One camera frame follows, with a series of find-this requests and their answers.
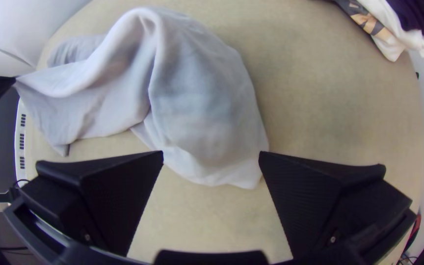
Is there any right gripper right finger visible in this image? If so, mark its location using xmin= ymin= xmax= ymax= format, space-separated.
xmin=259 ymin=151 xmax=413 ymax=260

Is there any white laundry basket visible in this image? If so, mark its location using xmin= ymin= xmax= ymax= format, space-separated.
xmin=14 ymin=97 xmax=32 ymax=185

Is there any heap of clothes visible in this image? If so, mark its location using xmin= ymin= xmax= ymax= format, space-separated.
xmin=331 ymin=0 xmax=424 ymax=62

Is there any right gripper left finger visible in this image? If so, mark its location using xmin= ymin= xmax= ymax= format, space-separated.
xmin=19 ymin=150 xmax=164 ymax=257

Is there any grey t-shirt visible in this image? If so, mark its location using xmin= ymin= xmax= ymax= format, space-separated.
xmin=13 ymin=5 xmax=270 ymax=190

